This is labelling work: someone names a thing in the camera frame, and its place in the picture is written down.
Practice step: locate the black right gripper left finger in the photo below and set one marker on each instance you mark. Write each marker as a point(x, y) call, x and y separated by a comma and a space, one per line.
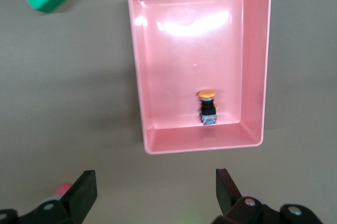
point(79, 195)

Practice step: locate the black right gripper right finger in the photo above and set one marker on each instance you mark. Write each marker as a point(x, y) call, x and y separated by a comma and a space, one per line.
point(227, 195)

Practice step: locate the yellow-capped black push button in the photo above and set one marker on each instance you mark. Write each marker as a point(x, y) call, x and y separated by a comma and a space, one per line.
point(208, 108)

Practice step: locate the pink foam cube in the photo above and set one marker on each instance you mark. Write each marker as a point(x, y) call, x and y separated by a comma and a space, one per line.
point(61, 189)

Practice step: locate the brown table mat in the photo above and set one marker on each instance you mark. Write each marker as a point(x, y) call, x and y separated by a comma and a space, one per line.
point(65, 89)

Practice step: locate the pink plastic tray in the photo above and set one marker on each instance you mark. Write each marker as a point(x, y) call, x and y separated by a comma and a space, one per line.
point(189, 50)

